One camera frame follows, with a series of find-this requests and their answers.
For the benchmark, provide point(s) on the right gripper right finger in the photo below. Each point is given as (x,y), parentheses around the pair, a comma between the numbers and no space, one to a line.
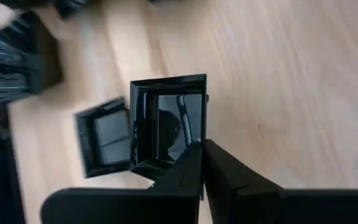
(275,207)

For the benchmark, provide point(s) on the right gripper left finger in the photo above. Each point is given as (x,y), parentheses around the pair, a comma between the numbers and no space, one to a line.
(120,207)

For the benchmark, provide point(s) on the small black square plate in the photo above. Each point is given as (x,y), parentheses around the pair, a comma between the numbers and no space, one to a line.
(110,137)
(145,124)

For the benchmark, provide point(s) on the large black wavy square plate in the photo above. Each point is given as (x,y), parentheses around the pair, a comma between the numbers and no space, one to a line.
(42,62)

